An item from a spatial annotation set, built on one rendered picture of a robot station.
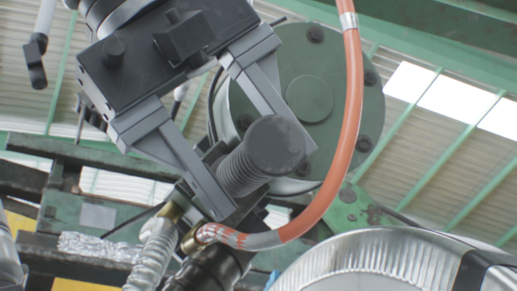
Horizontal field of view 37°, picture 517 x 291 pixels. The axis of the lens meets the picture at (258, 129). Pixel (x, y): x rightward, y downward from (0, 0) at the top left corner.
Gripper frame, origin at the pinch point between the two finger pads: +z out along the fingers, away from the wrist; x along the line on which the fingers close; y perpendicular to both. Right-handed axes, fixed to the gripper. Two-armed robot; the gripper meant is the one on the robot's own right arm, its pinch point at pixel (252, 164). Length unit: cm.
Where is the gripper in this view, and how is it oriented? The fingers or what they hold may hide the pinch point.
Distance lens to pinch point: 57.2
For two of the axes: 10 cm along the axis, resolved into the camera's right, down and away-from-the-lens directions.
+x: 7.7, -5.4, 3.3
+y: 2.4, -2.3, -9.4
